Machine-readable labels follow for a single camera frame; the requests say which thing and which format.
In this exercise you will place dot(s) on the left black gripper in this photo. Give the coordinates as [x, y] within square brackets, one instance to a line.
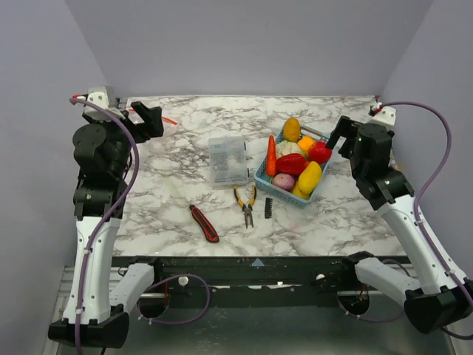
[151, 116]

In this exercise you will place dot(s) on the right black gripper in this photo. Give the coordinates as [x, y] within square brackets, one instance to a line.
[346, 130]

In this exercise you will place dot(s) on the clear zip top bag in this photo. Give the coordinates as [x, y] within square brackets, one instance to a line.
[164, 118]

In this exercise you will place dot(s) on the red bell pepper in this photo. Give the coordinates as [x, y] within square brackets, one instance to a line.
[292, 164]

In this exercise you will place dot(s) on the orange carrot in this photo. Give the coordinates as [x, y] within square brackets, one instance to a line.
[271, 169]

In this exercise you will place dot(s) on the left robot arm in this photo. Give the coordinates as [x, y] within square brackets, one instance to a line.
[97, 315]

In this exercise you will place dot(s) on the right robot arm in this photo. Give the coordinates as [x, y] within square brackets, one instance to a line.
[439, 293]

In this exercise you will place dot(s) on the red apple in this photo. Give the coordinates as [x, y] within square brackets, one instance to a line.
[319, 153]

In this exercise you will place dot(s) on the orange yellow bell pepper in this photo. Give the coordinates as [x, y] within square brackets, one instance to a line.
[305, 142]

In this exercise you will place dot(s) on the brown potato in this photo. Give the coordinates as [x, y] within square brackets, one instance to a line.
[292, 130]

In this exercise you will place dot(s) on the white cauliflower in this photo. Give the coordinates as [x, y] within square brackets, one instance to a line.
[286, 147]

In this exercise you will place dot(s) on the yellow lemon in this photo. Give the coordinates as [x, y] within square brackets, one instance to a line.
[297, 192]

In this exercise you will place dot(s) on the purple onion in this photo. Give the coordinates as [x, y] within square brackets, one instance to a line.
[284, 181]

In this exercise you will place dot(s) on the clear plastic screw box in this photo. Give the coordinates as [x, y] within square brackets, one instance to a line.
[227, 160]

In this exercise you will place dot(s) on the black bit holder strip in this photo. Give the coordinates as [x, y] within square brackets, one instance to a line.
[268, 207]

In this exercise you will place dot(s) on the red black utility knife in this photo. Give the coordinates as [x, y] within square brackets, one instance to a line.
[209, 231]

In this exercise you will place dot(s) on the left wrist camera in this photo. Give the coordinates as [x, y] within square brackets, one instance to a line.
[103, 96]

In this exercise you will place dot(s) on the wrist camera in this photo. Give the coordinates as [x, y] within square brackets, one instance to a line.
[382, 115]
[103, 96]

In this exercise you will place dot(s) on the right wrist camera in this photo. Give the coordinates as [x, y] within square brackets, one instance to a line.
[382, 115]

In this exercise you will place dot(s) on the yellow handled pliers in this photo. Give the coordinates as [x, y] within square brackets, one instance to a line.
[247, 208]

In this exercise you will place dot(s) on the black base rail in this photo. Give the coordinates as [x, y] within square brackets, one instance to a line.
[245, 282]

